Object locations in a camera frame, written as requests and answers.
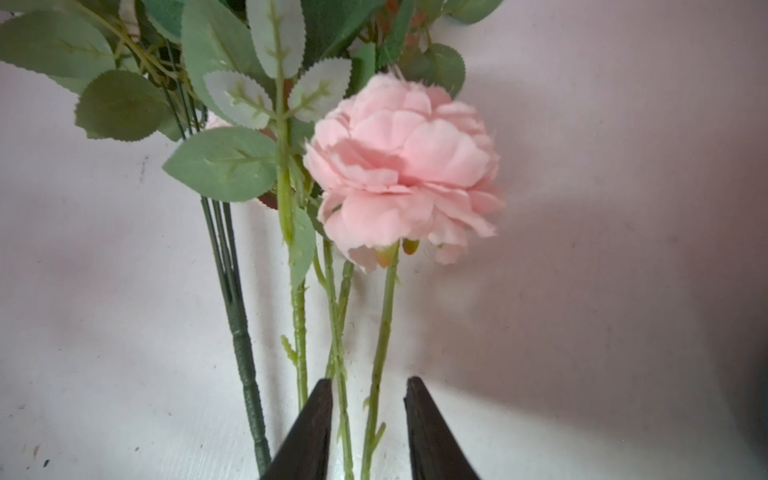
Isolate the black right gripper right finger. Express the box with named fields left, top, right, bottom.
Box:
left=404, top=376, right=480, bottom=480

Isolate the pink peony flower stem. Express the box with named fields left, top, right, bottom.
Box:
left=161, top=0, right=505, bottom=480

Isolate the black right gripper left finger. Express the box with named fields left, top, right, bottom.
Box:
left=261, top=378, right=333, bottom=480

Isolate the dusty blue hydrangea stem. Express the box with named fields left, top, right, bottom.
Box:
left=1, top=1, right=277, bottom=473

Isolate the peach rose spray stem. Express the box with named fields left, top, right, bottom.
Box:
left=375, top=0, right=502, bottom=97

